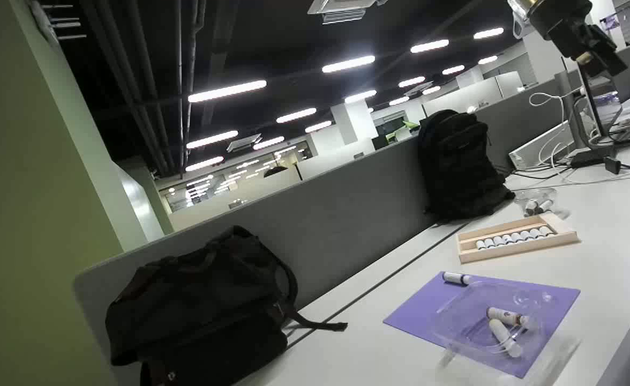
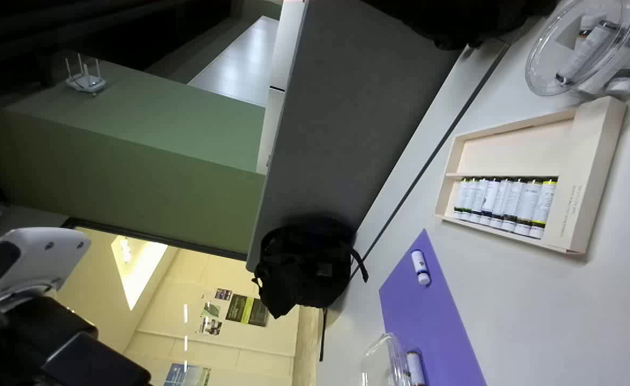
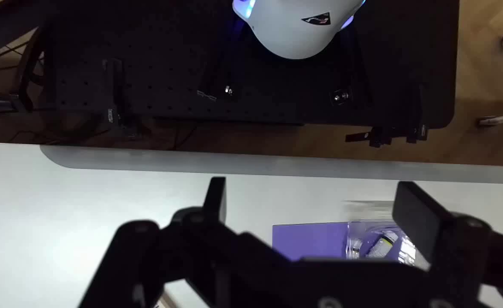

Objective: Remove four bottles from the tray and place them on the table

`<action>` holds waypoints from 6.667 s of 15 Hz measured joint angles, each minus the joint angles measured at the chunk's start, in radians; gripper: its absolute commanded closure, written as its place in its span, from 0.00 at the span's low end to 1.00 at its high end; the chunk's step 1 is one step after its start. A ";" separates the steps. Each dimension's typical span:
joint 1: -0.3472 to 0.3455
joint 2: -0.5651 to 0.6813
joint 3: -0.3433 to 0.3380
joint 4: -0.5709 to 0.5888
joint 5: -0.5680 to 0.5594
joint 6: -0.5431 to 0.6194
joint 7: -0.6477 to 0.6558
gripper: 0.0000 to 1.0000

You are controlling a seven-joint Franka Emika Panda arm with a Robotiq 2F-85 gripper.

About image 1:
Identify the wooden bottle tray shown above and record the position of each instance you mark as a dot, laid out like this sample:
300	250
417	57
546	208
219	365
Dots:
516	237

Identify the grey desk partition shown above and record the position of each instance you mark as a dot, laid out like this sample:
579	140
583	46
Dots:
330	226

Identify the black backpack far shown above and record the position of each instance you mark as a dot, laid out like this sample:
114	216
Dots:
457	172

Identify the large black backpack near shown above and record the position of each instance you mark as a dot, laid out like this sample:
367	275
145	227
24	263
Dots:
207	319

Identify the white bottle on mat edge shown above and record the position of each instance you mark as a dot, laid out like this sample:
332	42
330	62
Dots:
456	279

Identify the purple mat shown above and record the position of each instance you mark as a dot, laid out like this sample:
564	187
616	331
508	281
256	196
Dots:
417	315

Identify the clear plastic bowl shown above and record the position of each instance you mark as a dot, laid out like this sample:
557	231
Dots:
541	201

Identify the clear plastic container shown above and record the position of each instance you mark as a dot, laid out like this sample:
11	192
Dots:
464	323

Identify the white bottle in container upper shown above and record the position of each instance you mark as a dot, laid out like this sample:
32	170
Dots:
511	319

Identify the white bottle in container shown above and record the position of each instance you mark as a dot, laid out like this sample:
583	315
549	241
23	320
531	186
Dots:
504	340
511	319

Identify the white bottle in container lower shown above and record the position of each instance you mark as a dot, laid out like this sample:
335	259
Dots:
504	340

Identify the white power strip box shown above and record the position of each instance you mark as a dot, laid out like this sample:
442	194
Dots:
542	149

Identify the camera on tripod stand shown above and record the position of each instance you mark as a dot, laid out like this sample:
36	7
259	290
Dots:
564	24

